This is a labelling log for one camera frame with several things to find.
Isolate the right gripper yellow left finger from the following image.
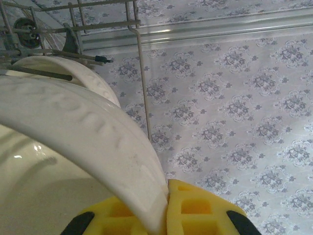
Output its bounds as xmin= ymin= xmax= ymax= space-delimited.
xmin=66 ymin=197 xmax=149 ymax=235

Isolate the grey wire dish rack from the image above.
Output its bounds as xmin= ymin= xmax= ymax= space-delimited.
xmin=0 ymin=0 xmax=151 ymax=142

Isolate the aluminium corner post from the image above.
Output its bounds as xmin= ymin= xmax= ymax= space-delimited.
xmin=80 ymin=7 xmax=313 ymax=53

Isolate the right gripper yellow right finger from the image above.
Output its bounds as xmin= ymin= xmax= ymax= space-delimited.
xmin=165 ymin=179 xmax=259 ymax=235

